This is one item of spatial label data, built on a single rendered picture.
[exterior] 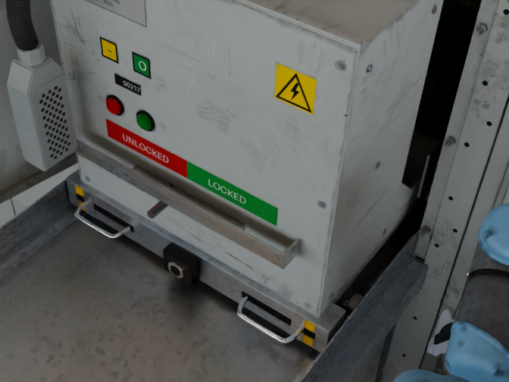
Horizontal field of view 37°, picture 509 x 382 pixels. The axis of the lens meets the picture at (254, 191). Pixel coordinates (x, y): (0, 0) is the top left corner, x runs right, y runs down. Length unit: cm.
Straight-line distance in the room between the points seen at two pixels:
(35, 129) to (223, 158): 28
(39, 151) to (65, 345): 30
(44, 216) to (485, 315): 82
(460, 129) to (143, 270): 56
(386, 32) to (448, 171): 39
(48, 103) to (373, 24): 49
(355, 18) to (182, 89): 27
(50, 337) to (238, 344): 29
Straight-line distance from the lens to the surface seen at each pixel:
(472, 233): 125
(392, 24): 87
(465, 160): 117
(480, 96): 110
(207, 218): 107
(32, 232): 136
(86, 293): 127
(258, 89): 92
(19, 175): 148
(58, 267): 131
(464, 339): 80
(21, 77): 109
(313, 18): 85
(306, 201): 98
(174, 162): 111
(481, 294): 82
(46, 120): 112
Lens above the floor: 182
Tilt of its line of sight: 43 degrees down
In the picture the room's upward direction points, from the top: 3 degrees clockwise
